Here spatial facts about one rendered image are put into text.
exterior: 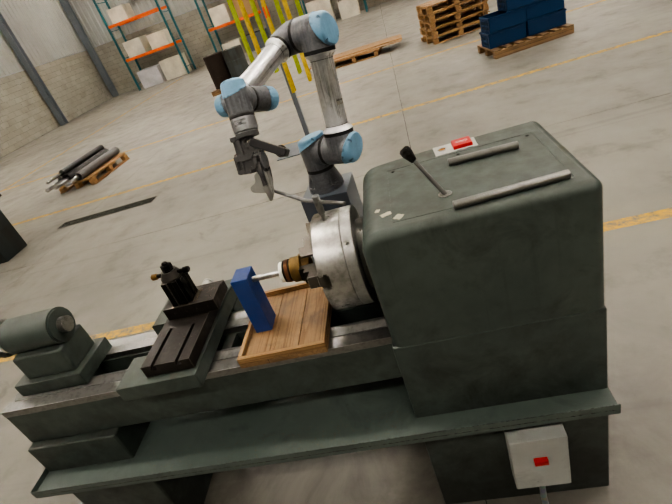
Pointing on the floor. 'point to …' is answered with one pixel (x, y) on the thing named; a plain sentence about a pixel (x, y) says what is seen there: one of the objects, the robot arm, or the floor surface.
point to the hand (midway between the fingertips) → (272, 196)
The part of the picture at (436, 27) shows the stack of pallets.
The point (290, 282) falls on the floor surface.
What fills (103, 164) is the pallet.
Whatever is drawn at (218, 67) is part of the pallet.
